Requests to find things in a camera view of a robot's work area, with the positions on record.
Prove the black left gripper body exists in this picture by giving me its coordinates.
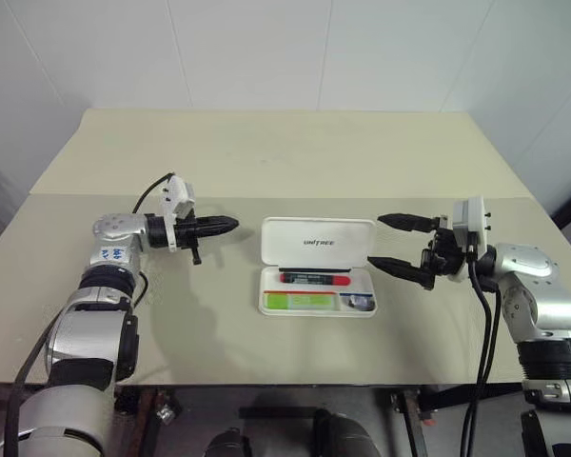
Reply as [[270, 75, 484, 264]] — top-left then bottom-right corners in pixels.
[[173, 216, 207, 268]]

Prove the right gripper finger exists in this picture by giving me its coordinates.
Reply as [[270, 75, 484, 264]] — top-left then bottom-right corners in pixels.
[[376, 211, 435, 235], [366, 255, 427, 287]]

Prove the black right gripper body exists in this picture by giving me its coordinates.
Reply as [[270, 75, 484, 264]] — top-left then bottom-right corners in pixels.
[[420, 215, 462, 290]]

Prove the small grey block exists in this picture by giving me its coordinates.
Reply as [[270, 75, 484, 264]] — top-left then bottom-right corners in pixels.
[[340, 293, 376, 313]]

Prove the red marker with black barrel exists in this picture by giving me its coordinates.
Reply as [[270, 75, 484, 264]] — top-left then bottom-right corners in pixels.
[[279, 270, 352, 288]]

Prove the white pencil case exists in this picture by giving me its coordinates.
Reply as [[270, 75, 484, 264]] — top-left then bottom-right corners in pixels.
[[257, 215, 379, 318]]

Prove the green marker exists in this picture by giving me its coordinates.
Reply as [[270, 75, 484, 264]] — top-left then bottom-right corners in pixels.
[[263, 292, 338, 311]]

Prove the large dark rounded shape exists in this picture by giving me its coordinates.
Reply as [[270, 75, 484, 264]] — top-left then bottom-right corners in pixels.
[[312, 407, 378, 457]]

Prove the small dark rounded shape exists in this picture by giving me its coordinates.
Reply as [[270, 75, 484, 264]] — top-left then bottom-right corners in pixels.
[[206, 427, 249, 457]]

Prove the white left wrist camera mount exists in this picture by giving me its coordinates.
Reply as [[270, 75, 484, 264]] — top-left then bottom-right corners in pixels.
[[160, 174, 197, 252]]

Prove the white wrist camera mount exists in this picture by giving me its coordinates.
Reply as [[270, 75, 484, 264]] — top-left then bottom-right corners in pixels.
[[160, 174, 197, 252], [448, 194, 492, 286]]

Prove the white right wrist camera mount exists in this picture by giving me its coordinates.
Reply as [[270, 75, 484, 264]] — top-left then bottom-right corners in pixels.
[[448, 194, 492, 286]]

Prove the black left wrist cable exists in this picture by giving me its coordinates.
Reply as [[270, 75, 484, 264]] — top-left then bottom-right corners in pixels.
[[132, 171, 176, 215]]

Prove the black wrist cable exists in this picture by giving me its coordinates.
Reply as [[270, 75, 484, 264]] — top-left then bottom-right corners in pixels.
[[469, 280, 502, 420], [132, 171, 176, 215], [460, 236, 491, 457]]

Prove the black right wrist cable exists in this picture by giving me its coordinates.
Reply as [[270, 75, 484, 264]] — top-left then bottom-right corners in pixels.
[[460, 236, 491, 457], [469, 280, 502, 420]]

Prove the black table frame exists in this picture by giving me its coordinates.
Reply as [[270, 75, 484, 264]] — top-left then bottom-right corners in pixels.
[[113, 383, 527, 457]]

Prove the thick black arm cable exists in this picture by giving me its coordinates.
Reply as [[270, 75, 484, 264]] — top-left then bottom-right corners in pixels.
[[4, 308, 62, 457]]

